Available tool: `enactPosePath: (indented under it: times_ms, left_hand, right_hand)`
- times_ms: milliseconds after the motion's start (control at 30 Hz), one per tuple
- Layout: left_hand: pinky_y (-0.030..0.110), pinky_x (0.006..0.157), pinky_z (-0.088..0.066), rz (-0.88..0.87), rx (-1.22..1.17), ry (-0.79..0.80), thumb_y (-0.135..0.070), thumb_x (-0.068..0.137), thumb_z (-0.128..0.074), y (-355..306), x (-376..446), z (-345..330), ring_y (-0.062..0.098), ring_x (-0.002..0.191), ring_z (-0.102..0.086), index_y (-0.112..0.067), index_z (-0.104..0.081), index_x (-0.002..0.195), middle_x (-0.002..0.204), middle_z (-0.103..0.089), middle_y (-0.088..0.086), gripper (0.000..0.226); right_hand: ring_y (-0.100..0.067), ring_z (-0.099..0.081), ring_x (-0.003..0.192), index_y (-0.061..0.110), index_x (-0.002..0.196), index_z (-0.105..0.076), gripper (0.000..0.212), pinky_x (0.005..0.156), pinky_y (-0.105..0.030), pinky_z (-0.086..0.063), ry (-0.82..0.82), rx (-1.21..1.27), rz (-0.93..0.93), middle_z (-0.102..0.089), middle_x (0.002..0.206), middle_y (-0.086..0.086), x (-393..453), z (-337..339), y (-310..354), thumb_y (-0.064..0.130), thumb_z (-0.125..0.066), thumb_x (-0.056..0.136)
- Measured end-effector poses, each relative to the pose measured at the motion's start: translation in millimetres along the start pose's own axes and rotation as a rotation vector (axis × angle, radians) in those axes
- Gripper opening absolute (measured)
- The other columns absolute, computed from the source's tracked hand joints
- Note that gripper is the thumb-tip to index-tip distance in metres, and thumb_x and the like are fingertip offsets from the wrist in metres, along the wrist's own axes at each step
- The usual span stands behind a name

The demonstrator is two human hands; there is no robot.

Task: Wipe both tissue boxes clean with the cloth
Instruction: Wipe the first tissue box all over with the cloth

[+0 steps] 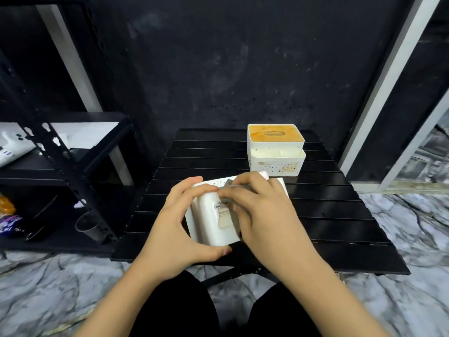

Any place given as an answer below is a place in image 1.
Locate person's right hand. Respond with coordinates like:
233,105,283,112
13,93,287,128
217,171,323,281

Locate person's left hand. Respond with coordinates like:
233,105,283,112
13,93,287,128
135,176,233,281

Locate grey cleaning cloth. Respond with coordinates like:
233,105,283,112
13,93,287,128
220,178,257,204

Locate person's right forearm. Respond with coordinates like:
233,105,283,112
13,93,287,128
284,256,392,337

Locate person's black trousers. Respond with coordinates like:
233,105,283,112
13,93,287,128
130,270,322,337

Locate grey metal cup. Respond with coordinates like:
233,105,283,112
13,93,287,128
74,211,106,244

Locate black metal shelf rack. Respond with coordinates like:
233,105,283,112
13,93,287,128
0,0,141,255

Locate white board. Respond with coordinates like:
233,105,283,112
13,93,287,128
49,122,120,150

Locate purple snack packet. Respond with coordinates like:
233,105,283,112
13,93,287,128
0,215,23,235

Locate white handheld controller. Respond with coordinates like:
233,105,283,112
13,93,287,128
0,123,36,169

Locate black table leg frame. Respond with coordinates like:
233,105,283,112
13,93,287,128
200,266,278,288

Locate white door frame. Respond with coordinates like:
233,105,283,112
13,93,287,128
338,0,449,193

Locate white frame post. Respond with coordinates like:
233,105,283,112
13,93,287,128
35,4,134,186

